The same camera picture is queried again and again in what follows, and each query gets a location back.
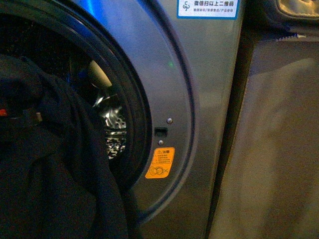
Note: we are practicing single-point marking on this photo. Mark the dark navy shirt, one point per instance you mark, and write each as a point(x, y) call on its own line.
point(55, 181)

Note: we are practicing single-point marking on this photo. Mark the grey front-load washing machine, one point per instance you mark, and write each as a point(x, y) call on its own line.
point(185, 67)

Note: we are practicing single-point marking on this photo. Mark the steel washing machine drum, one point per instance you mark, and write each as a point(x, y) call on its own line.
point(89, 80)

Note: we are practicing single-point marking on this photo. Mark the orange warning sticker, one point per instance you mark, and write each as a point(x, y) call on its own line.
point(161, 163)

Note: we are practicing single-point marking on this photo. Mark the dark rubber door gasket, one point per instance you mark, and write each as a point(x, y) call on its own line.
point(48, 32)

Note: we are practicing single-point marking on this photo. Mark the blue white QR sticker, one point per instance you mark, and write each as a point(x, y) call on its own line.
point(208, 9)

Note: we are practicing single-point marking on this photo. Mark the grey cloth cover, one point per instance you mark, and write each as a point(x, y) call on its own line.
point(270, 187)

